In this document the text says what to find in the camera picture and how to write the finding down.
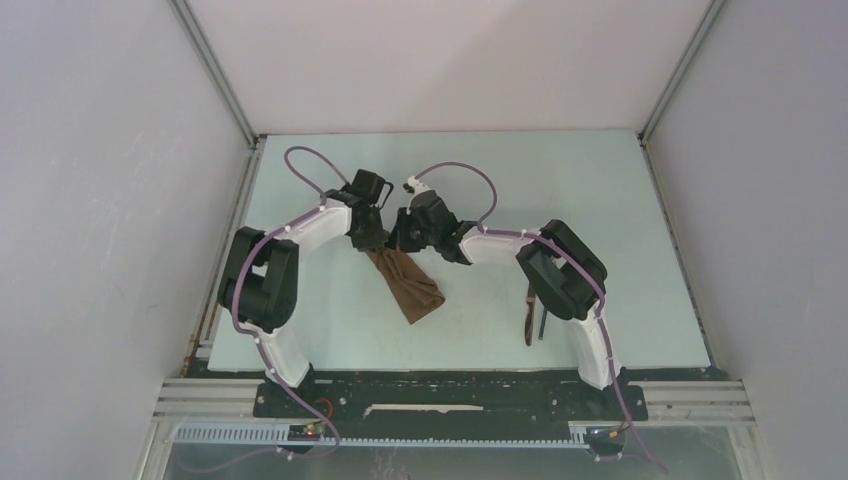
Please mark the silver fork green handle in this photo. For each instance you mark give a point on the silver fork green handle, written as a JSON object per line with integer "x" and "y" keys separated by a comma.
{"x": 542, "y": 324}

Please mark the aluminium frame post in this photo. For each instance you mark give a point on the aluminium frame post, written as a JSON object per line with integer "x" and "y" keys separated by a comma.
{"x": 693, "y": 46}
{"x": 202, "y": 46}

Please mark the right controller board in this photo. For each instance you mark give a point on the right controller board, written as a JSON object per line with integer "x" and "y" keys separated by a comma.
{"x": 605, "y": 435}

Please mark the brown cloth napkin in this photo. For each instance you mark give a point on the brown cloth napkin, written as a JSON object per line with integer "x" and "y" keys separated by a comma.
{"x": 415, "y": 292}

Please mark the left aluminium frame post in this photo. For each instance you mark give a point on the left aluminium frame post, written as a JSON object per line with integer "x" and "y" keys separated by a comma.
{"x": 202, "y": 46}

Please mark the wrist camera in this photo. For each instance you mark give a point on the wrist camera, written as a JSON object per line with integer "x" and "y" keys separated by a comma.
{"x": 425, "y": 205}
{"x": 371, "y": 187}

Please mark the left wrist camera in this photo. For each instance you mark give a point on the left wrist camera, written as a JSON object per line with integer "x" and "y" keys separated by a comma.
{"x": 371, "y": 187}

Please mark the right aluminium frame post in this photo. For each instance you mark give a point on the right aluminium frame post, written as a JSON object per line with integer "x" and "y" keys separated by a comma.
{"x": 693, "y": 46}

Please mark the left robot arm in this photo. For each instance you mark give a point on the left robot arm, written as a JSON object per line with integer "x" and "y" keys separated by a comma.
{"x": 259, "y": 284}

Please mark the white cable duct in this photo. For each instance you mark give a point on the white cable duct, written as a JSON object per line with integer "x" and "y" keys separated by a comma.
{"x": 279, "y": 435}

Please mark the controller board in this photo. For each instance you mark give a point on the controller board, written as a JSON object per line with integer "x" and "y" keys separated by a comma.
{"x": 605, "y": 435}
{"x": 305, "y": 432}

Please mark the left controller board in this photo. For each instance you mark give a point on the left controller board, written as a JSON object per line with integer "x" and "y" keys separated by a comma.
{"x": 305, "y": 432}

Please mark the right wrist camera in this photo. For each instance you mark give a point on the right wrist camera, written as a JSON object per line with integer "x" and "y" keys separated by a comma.
{"x": 425, "y": 205}

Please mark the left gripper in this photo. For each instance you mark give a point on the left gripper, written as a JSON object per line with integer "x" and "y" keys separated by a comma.
{"x": 375, "y": 241}

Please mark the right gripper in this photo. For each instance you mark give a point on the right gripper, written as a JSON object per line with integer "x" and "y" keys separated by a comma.
{"x": 399, "y": 233}

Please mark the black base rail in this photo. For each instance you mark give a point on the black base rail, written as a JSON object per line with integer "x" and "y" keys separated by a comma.
{"x": 456, "y": 405}

